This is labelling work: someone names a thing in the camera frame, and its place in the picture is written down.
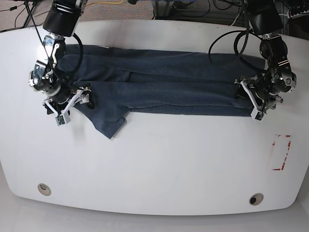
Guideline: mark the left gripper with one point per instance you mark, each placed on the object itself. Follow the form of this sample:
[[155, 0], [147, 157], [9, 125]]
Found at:
[[263, 98]]

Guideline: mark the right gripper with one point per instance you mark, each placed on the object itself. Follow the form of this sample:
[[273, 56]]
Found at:
[[60, 97]]

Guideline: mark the dark blue t-shirt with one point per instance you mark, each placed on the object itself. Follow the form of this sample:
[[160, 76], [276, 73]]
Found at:
[[160, 82]]

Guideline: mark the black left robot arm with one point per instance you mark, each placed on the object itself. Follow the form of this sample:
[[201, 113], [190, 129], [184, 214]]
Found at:
[[264, 22]]

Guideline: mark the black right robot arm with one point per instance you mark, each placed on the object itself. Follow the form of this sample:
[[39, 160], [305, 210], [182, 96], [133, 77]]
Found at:
[[46, 77]]

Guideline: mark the red tape rectangle marking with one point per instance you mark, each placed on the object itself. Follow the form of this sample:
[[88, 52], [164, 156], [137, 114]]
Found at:
[[279, 152]]

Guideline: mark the black tripod leg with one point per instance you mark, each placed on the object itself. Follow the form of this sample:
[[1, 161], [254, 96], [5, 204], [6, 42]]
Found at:
[[30, 6]]

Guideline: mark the white power strip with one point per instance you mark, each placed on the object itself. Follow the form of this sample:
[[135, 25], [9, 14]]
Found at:
[[298, 11]]

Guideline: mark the left table cable grommet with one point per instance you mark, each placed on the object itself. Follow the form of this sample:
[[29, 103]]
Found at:
[[44, 189]]

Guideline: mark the table cable grommet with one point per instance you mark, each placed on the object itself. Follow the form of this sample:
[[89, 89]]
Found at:
[[256, 199], [44, 189]]

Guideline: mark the right table cable grommet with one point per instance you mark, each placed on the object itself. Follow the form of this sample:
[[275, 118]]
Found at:
[[256, 199]]

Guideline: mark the aluminium frame stand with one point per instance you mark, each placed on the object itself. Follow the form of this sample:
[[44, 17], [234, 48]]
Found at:
[[162, 8]]

